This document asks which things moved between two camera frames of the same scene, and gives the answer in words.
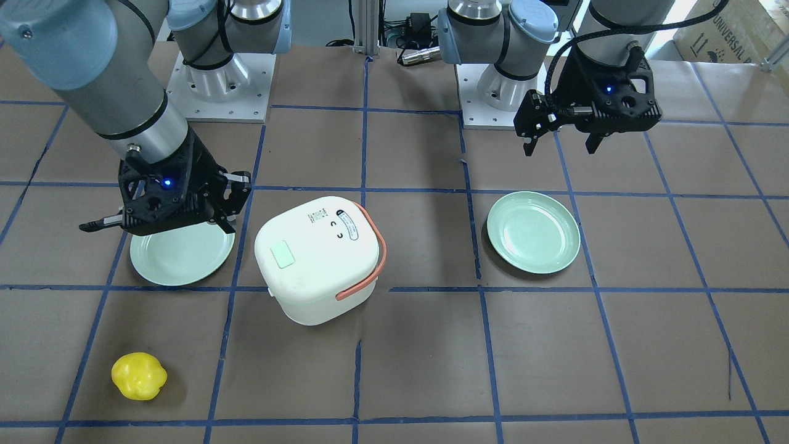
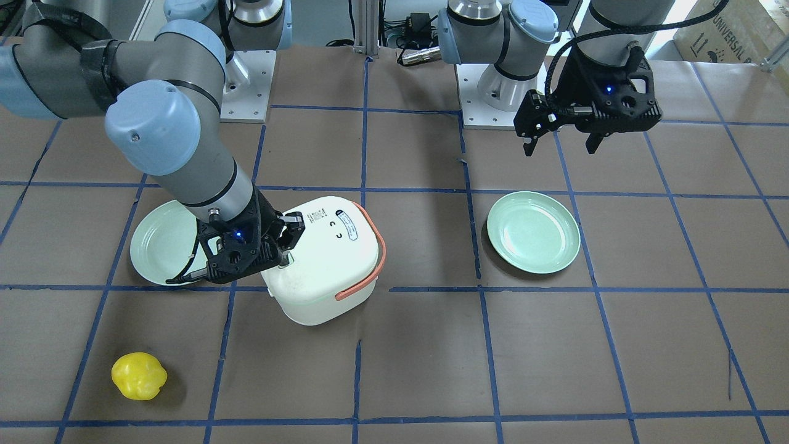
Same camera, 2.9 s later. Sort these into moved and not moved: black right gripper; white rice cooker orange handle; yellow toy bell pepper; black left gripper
Moved: black right gripper
Not moved: yellow toy bell pepper; white rice cooker orange handle; black left gripper
